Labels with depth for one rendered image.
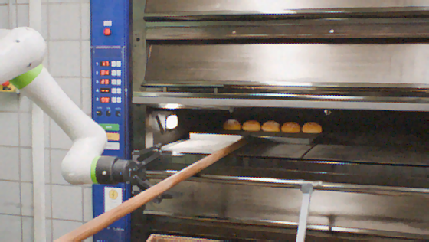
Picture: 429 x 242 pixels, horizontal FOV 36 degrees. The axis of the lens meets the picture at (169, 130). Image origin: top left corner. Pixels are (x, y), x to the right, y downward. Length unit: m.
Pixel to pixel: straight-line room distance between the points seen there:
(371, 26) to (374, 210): 0.66
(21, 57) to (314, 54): 1.10
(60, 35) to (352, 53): 1.18
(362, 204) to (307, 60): 0.56
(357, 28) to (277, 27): 0.28
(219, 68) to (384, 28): 0.61
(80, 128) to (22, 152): 0.79
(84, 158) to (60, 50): 0.78
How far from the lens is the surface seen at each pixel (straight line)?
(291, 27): 2.46
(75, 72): 2.74
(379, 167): 2.45
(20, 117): 2.89
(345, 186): 2.08
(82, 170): 2.09
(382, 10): 2.38
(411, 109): 2.27
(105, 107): 2.65
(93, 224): 1.44
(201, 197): 2.59
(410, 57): 2.43
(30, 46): 1.87
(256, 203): 2.53
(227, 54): 2.52
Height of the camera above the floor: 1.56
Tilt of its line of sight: 6 degrees down
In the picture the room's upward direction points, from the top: straight up
